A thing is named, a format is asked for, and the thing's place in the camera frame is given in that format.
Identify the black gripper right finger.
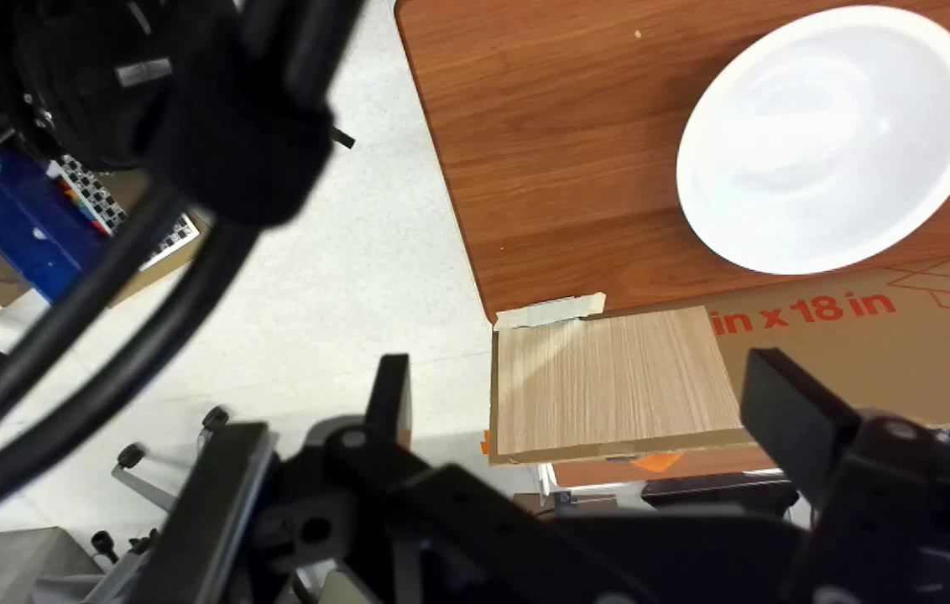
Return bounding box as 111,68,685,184
741,350,858,494

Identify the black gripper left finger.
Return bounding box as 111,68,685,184
365,353,411,447

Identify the white bowl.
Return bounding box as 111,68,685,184
675,3,950,273

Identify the brown cardboard box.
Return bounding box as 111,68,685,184
707,262,950,427

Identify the light wood board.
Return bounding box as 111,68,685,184
491,308,745,461

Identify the blue box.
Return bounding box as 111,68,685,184
0,152,106,300

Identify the black cable bundle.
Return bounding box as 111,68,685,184
0,182,264,537

